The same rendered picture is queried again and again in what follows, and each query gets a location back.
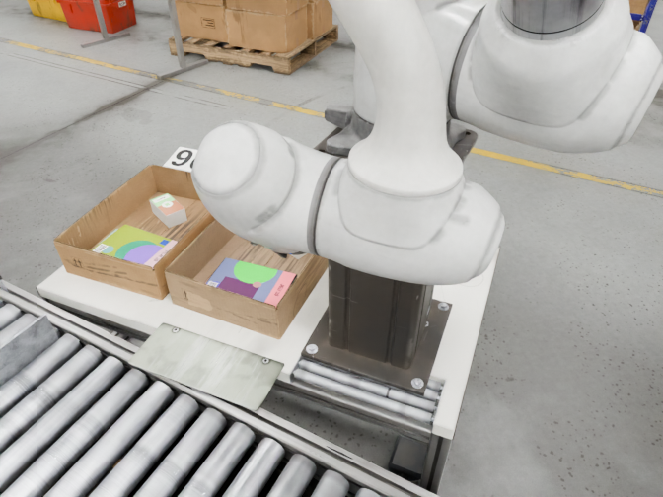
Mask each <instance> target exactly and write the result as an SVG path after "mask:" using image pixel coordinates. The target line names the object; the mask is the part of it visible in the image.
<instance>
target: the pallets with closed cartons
mask: <svg viewBox="0 0 663 497"><path fill-rule="evenodd" d="M175 3H176V9H177V15H178V20H179V26H180V31H181V37H182V43H183V48H184V56H186V55H188V54H190V53H197V54H203V55H204V56H205V59H208V61H211V62H218V61H220V62H223V64H226V65H233V64H238V66H240V67H250V66H252V65H253V64H255V63H256V64H262V65H268V66H272V68H273V71H274V73H278V74H285V75H291V74H292V73H293V72H295V71H296V70H298V69H299V68H300V67H302V66H303V65H304V64H306V63H307V62H309V61H310V60H311V59H313V58H314V57H315V56H317V55H318V54H320V53H321V52H322V51H324V50H325V49H327V48H328V47H329V46H331V45H332V44H334V43H335V42H336V41H338V25H334V24H333V23H332V6H331V4H330V2H329V1H328V0H175ZM191 37H193V38H192V39H190V40H188V41H184V40H186V39H188V38H191ZM321 37H323V39H321V40H320V41H318V42H317V40H318V39H320V38H321ZM168 42H169V47H170V52H171V55H174V56H178V54H177V49H176V43H175V38H174V37H173V36H172V37H170V38H169V40H168ZM220 42H228V44H226V45H225V46H223V47H217V46H214V45H216V44H218V43H220ZM241 48H244V49H242V50H240V49H241ZM257 50H262V51H261V52H259V53H254V52H255V51H257ZM275 52H276V54H275V55H273V56H272V54H273V53H275ZM299 52H300V54H299V55H297V56H296V57H294V58H293V59H292V60H291V59H290V58H292V57H293V56H295V55H296V54H298V53H299Z"/></svg>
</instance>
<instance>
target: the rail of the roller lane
mask: <svg viewBox="0 0 663 497"><path fill-rule="evenodd" d="M2 281H3V283H4V285H5V286H6V288H7V290H8V292H9V293H8V292H6V291H4V290H2V289H1V287H0V299H1V300H3V302H2V303H3V305H4V306H5V305H6V304H12V305H14V306H15V307H16V308H19V309H20V310H21V313H22V315H24V314H31V315H33V316H34V317H35V318H39V317H40V316H42V315H43V314H46V315H47V317H48V319H49V321H50V323H51V325H53V326H54V327H56V328H58V329H60V330H58V331H59V332H60V334H61V336H63V335H64V334H67V333H68V334H71V335H73V336H74V337H76V338H77V339H79V340H80V341H79V342H80V343H81V345H82V348H84V347H85V346H86V345H92V346H94V347H95V348H97V349H99V350H100V351H101V354H102V355H103V357H104V361H105V360H106V359H107V358H108V357H109V356H112V357H114V358H116V359H117V360H119V361H121V362H122V364H123V366H124V367H125V369H126V373H127V372H128V371H129V370H131V369H133V368H134V369H137V370H139V371H141V372H142V373H144V374H146V377H147V378H148V380H149V382H150V384H149V387H148V388H147V389H146V390H148V389H149V388H150V387H151V386H152V385H153V384H154V383H155V382H157V381H160V382H163V383H164V384H166V385H167V386H169V387H170V389H171V390H172V391H173V393H174V398H173V400H172V401H171V402H174V401H175V400H176V399H177V398H178V397H179V396H180V395H181V394H187V395H189V396H190V397H192V398H193V399H195V401H196V402H197V404H198V405H199V408H200V409H199V412H198V413H197V414H196V416H198V417H199V416H200V415H201V414H202V413H203V412H204V410H205V409H207V408H214V409H216V410H217V411H219V412H220V413H222V415H223V416H224V417H225V419H226V421H227V425H226V427H225V428H224V429H223V430H224V431H226V432H228V430H229V429H230V428H231V426H232V425H233V424H234V423H236V422H240V423H243V424H245V425H246V426H248V427H249V428H251V430H252V431H253V432H254V434H255V436H256V438H255V440H254V442H253V443H252V446H254V447H257V446H258V444H259V443H260V441H261V440H262V439H263V438H270V439H273V440H274V441H276V442H277V443H279V444H280V445H281V446H282V448H283V449H284V451H285V455H284V458H283V459H282V462H285V463H288V462H289V461H290V459H291V457H292V456H293V455H295V454H301V455H303V456H305V457H307V458H308V459H310V460H311V461H312V462H313V463H314V464H315V466H316V468H317V470H316V473H315V475H314V476H313V478H315V479H317V480H319V481H320V480H321V478H322V476H323V474H324V473H325V472H326V471H327V470H332V471H335V472H337V473H339V474H341V475H342V476H343V477H344V478H345V479H346V480H347V481H348V483H349V490H348V492H347V494H346V496H348V497H355V495H356V493H357V491H358V490H359V489H360V488H367V489H370V490H372V491H374V492H375V493H377V494H378V495H379V496H380V497H440V496H438V495H436V494H433V493H431V492H429V491H427V490H425V489H423V488H421V487H419V486H417V485H415V484H413V483H411V482H409V481H407V480H405V479H403V478H401V477H399V476H397V475H395V474H393V473H391V472H389V471H387V470H385V469H383V468H381V467H379V466H377V465H375V464H373V463H371V462H369V461H367V460H365V459H363V458H361V457H359V456H357V455H355V454H353V453H351V452H349V451H347V450H345V449H343V448H341V447H339V446H337V445H335V444H333V443H331V442H329V441H327V440H325V439H323V438H321V437H319V436H317V435H315V434H313V433H311V432H309V431H307V430H304V429H302V428H300V427H298V426H296V425H294V424H292V423H290V422H288V421H286V420H284V419H282V418H280V417H278V416H276V415H274V414H272V413H270V412H268V411H266V410H264V409H262V408H259V409H258V410H257V411H253V410H251V409H248V408H245V407H243V406H241V405H238V404H236V403H233V402H230V401H228V400H225V399H222V398H220V397H217V396H214V395H212V394H209V393H206V392H204V391H201V390H197V389H194V388H191V387H189V386H186V385H184V384H181V383H178V382H176V381H173V380H170V379H168V378H165V377H162V376H160V375H157V374H154V373H152V372H149V371H146V370H144V369H141V368H138V367H136V366H133V365H130V364H128V361H129V359H130V358H131V357H132V356H133V355H134V354H135V353H136V352H137V350H138V349H139V347H137V346H135V345H133V344H131V343H129V342H127V341H125V340H123V339H121V338H119V337H116V336H112V335H111V334H109V333H108V332H107V331H105V330H103V329H101V328H99V327H97V326H95V325H93V324H91V323H89V322H87V321H85V320H83V319H80V318H78V317H76V316H74V315H72V314H70V313H68V312H66V311H64V310H62V309H60V308H58V307H56V306H54V305H52V304H51V303H48V302H46V301H44V300H42V299H40V298H38V297H36V296H34V295H32V294H30V293H28V292H26V291H24V290H22V289H20V288H18V287H16V286H14V285H12V284H10V283H8V282H6V281H4V280H2ZM126 373H125V374H126Z"/></svg>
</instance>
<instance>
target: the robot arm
mask: <svg viewBox="0 0 663 497"><path fill-rule="evenodd" d="M328 1H329V2H330V4H331V6H332V8H333V10H334V11H335V13H336V14H337V16H338V18H339V19H340V21H341V23H342V24H343V26H344V28H345V29H346V31H347V33H348V34H349V36H350V38H351V39H352V41H353V43H354V44H355V55H354V72H353V91H354V100H353V106H341V105H328V106H327V109H326V110H325V120H326V121H327V122H329V123H332V124H334V125H336V126H338V127H340V128H342V129H343V130H342V131H341V132H339V133H338V134H336V135H335V136H333V137H331V138H329V139H328V141H327V151H328V152H329V153H331V154H335V155H343V156H348V159H344V158H340V157H336V156H332V155H329V154H326V153H323V152H320V151H317V150H314V149H312V148H309V147H307V146H305V145H303V144H301V143H299V142H297V141H295V140H293V139H291V138H289V137H284V136H281V135H280V134H279V133H277V132H276V131H274V130H272V129H270V128H267V127H265V126H262V125H259V124H256V123H252V122H247V121H241V120H231V121H227V122H224V123H221V124H219V125H217V126H215V127H214V128H212V129H211V130H210V131H209V132H208V133H207V134H206V135H205V136H204V137H203V139H202V141H201V144H200V146H199V148H198V151H197V153H196V156H195V159H194V163H193V167H192V169H191V177H192V181H193V184H194V187H195V190H196V192H197V194H198V196H199V198H200V200H201V201H202V203H203V205H204V206H205V207H206V209H207V210H208V211H209V213H210V214H211V215H212V216H213V217H214V218H215V219H216V220H217V221H218V222H219V223H220V224H222V225H223V226H224V227H225V228H227V229H228V230H230V231H231V232H233V233H234V234H236V235H238V236H239V237H241V238H243V239H246V240H248V241H250V244H251V245H253V246H257V245H258V244H261V245H262V246H263V247H265V248H269V249H270V250H272V251H273V252H275V253H276V254H277V255H279V256H280V257H282V258H286V257H287V253H288V254H292V255H300V254H304V253H310V254H314V255H318V256H321V257H324V258H327V259H330V260H333V261H335V262H338V263H340V264H342V265H344V266H346V267H349V268H352V269H355V270H358V271H361V272H365V273H368V274H372V275H376V276H380V277H385V278H389V279H394V280H399V281H404V282H409V283H416V284H424V285H456V284H461V283H466V282H469V281H470V280H471V279H473V278H475V277H478V276H480V275H482V274H483V273H484V272H485V271H486V270H487V268H488V267H489V265H490V263H491V261H492V259H493V257H494V255H495V253H496V251H497V248H498V246H499V243H500V240H501V237H502V234H503V231H504V226H505V221H504V216H503V214H502V213H501V209H500V206H499V204H498V203H497V201H496V200H495V199H494V198H493V197H492V196H491V195H490V194H489V193H488V192H487V191H486V190H485V189H484V188H483V187H482V186H481V185H479V184H477V183H474V182H471V181H468V180H465V177H464V175H463V163H462V160H461V159H460V157H459V156H458V155H457V154H456V153H455V152H454V151H453V150H452V148H453V147H454V145H455V144H456V143H457V142H458V141H459V140H461V139H463V138H464V137H465V134H466V127H465V126H464V125H462V124H459V123H454V122H451V119H458V120H460V121H463V122H465V123H467V124H470V125H472V126H474V127H476V128H478V129H481V130H483V131H486V132H489V133H491V134H494V135H497V136H500V137H503V138H506V139H509V140H512V141H515V142H518V143H522V144H525V145H529V146H532V147H536V148H540V149H544V150H548V151H553V152H558V153H567V154H586V153H598V152H605V151H610V150H612V149H613V148H614V147H617V146H620V145H623V144H625V143H626V142H628V140H629V139H630V138H631V136H632V135H633V133H634V131H635V130H636V128H637V126H638V125H639V124H640V122H641V120H642V119H643V117H644V115H645V113H646V111H647V109H648V108H649V106H650V104H651V102H652V100H653V98H654V97H655V95H656V93H657V91H658V89H659V87H660V85H661V83H662V81H663V64H662V62H661V61H662V55H661V53H660V52H659V50H658V48H657V47H656V45H655V44H654V42H653V41H652V39H651V38H650V37H649V36H648V35H647V34H645V33H642V32H639V31H636V30H634V29H633V22H632V19H631V16H630V12H629V3H628V0H328Z"/></svg>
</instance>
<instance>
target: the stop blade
mask: <svg viewBox="0 0 663 497"><path fill-rule="evenodd" d="M57 340H58V337H57V335H56V333H55V331H54V329H53V327H52V325H51V323H50V321H49V319H48V317H47V315H46V314H43V315H42V316H40V317H39V318H38V319H36V320H35V321H33V322H32V323H31V324H29V325H28V326H27V327H25V328H24V329H23V330H21V331H20V332H19V333H17V334H16V335H15V336H13V337H12V338H11V339H9V340H8V341H7V342H5V343H4V344H3V345H1V346H0V387H1V386H2V385H4V384H5V383H6V382H7V381H9V380H10V379H11V378H12V377H14V376H15V375H16V374H17V373H19V372H20V371H21V370H22V369H23V368H25V367H26V366H27V365H28V364H30V363H31V362H32V361H33V360H34V359H35V358H36V357H37V356H39V355H40V354H41V353H42V352H43V351H45V350H46V349H47V348H48V347H50V346H51V345H52V344H53V343H55V342H56V341H57Z"/></svg>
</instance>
